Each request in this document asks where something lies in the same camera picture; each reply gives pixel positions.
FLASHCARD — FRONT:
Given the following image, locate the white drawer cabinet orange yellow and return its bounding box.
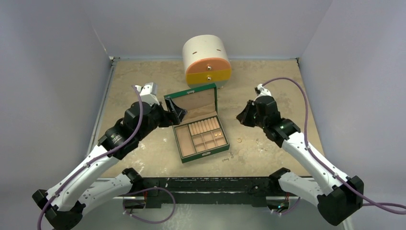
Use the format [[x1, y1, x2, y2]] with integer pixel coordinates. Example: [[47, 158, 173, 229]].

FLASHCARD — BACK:
[[182, 34, 232, 89]]

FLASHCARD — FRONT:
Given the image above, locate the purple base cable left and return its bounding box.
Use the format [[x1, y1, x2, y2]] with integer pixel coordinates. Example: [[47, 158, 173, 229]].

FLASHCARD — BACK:
[[123, 187, 177, 225]]

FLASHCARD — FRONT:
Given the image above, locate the small silver earring pair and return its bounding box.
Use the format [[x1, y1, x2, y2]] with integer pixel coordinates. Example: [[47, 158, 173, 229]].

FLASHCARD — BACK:
[[222, 152, 234, 162]]

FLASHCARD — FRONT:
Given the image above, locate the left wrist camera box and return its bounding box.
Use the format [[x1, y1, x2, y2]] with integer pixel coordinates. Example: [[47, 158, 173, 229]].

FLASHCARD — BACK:
[[133, 82, 159, 106]]

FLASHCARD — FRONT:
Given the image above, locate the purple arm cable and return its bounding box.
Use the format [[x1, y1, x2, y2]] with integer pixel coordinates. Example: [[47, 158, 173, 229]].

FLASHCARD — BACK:
[[261, 77, 406, 216], [36, 85, 144, 230]]

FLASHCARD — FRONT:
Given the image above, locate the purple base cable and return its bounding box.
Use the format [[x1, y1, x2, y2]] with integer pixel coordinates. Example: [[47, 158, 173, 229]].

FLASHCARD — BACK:
[[123, 187, 177, 225], [271, 194, 300, 217]]

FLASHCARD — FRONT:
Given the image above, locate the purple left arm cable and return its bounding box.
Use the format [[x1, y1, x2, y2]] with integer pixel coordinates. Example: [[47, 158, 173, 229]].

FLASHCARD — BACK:
[[36, 85, 144, 230]]

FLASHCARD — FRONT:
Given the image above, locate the green jewelry tray insert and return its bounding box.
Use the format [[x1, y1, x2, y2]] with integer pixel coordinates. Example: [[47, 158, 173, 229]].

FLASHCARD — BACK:
[[173, 115, 230, 163]]

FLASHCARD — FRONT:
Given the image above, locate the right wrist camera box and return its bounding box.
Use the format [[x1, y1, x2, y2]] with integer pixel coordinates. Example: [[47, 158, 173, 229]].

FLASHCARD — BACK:
[[254, 84, 271, 100]]

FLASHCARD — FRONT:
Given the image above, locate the green jewelry box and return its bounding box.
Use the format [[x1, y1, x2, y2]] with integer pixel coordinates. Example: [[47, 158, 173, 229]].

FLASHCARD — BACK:
[[164, 83, 230, 163]]

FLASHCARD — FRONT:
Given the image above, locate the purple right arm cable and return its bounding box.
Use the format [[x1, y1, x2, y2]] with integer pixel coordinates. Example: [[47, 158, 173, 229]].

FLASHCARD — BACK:
[[261, 77, 406, 216]]

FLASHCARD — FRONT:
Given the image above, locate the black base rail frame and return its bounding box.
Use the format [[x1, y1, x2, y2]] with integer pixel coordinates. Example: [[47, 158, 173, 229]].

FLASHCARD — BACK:
[[128, 177, 296, 211]]

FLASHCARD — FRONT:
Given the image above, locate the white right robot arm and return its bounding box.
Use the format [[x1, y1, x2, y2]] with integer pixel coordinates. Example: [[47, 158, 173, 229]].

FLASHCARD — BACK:
[[237, 96, 364, 226]]

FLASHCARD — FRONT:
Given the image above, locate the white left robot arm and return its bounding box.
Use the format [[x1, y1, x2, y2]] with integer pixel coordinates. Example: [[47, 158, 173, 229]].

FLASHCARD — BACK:
[[32, 98, 187, 230]]

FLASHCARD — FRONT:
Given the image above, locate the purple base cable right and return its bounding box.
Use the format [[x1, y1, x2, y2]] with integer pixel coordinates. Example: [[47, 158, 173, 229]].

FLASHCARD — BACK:
[[271, 194, 300, 217]]

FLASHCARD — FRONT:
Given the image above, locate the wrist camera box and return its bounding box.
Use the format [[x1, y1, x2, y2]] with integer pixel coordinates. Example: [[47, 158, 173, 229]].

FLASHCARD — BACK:
[[133, 82, 159, 106], [254, 84, 271, 100]]

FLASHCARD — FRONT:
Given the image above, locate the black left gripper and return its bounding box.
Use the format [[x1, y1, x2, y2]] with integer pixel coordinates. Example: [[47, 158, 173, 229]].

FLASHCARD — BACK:
[[136, 96, 186, 141]]

